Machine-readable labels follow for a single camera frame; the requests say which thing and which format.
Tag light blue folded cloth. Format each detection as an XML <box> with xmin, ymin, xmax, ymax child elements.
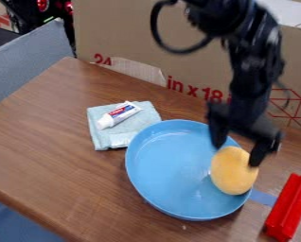
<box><xmin>87</xmin><ymin>101</ymin><xmax>161</xmax><ymax>150</ymax></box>

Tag yellow ball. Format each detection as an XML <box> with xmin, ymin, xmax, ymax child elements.
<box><xmin>210</xmin><ymin>146</ymin><xmax>259</xmax><ymax>196</ymax></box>

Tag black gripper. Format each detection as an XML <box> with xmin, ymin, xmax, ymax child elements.
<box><xmin>206</xmin><ymin>95</ymin><xmax>283</xmax><ymax>167</ymax></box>

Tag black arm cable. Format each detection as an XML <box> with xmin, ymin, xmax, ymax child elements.
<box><xmin>149</xmin><ymin>0</ymin><xmax>216</xmax><ymax>55</ymax></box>

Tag white toothpaste tube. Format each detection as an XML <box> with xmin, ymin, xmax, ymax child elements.
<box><xmin>96</xmin><ymin>101</ymin><xmax>141</xmax><ymax>130</ymax></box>

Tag brown cardboard box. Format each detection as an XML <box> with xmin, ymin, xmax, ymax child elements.
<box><xmin>72</xmin><ymin>0</ymin><xmax>301</xmax><ymax>129</ymax></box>

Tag blue tape strip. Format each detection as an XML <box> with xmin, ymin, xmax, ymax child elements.
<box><xmin>248</xmin><ymin>189</ymin><xmax>276</xmax><ymax>207</ymax></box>

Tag red plastic block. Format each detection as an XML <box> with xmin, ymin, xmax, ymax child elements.
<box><xmin>264</xmin><ymin>173</ymin><xmax>301</xmax><ymax>242</ymax></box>

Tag blue plate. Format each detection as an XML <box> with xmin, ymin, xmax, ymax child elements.
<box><xmin>125</xmin><ymin>119</ymin><xmax>250</xmax><ymax>221</ymax></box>

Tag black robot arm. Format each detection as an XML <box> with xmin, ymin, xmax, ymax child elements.
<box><xmin>186</xmin><ymin>0</ymin><xmax>284</xmax><ymax>167</ymax></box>

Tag black machine with lights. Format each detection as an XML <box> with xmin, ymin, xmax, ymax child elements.
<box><xmin>0</xmin><ymin>0</ymin><xmax>76</xmax><ymax>52</ymax></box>

